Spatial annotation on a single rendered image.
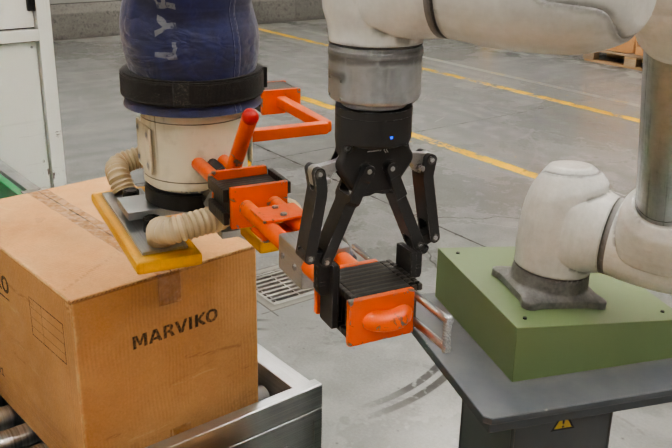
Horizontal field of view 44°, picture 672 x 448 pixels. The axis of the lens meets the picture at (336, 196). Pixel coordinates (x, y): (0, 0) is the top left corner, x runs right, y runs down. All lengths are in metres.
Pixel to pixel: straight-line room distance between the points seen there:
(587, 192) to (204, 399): 0.87
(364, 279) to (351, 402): 2.09
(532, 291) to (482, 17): 1.08
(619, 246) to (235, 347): 0.79
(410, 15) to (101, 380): 1.08
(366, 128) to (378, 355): 2.47
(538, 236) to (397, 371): 1.53
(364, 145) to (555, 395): 0.96
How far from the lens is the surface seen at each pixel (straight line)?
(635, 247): 1.61
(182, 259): 1.27
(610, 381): 1.73
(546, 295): 1.72
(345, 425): 2.84
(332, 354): 3.22
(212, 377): 1.78
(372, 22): 0.75
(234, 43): 1.28
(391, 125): 0.79
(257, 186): 1.13
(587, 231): 1.66
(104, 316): 1.58
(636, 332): 1.77
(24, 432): 1.95
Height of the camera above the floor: 1.61
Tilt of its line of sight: 19 degrees down
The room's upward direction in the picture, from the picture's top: 1 degrees clockwise
